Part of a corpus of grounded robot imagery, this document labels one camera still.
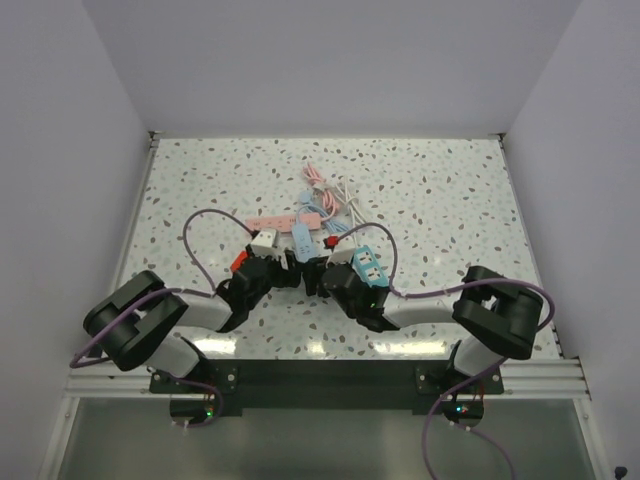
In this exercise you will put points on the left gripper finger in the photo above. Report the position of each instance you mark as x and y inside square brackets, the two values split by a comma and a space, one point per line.
[291, 270]
[255, 251]

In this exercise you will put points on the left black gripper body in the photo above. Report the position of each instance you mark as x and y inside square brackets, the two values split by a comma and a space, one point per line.
[273, 277]

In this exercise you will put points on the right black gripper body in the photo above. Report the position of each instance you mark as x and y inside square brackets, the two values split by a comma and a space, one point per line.
[350, 311]

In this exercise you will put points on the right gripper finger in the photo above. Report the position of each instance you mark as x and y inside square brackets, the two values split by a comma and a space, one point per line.
[320, 264]
[312, 277]

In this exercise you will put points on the light blue power strip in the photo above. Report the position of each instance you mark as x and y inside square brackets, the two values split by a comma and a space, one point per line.
[305, 249]

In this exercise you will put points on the teal power strip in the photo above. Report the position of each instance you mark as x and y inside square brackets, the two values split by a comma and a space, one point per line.
[366, 265]

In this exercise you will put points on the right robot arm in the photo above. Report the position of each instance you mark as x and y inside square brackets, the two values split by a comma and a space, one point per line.
[501, 316]

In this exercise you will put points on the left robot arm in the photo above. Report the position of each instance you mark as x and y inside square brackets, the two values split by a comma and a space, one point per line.
[133, 325]

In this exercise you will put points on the red plug adapter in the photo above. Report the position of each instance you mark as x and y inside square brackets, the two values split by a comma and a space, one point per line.
[239, 260]

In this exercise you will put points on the pink power strip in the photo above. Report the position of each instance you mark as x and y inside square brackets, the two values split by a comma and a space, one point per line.
[285, 223]

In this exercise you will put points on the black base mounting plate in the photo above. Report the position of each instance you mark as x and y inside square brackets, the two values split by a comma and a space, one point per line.
[231, 386]

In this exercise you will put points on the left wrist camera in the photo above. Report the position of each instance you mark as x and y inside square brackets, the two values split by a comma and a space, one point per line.
[269, 239]

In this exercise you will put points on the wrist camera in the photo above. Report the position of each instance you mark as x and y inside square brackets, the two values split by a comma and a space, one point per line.
[341, 250]
[269, 239]

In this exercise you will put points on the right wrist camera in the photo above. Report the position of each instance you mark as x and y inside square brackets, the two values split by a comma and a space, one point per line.
[341, 250]

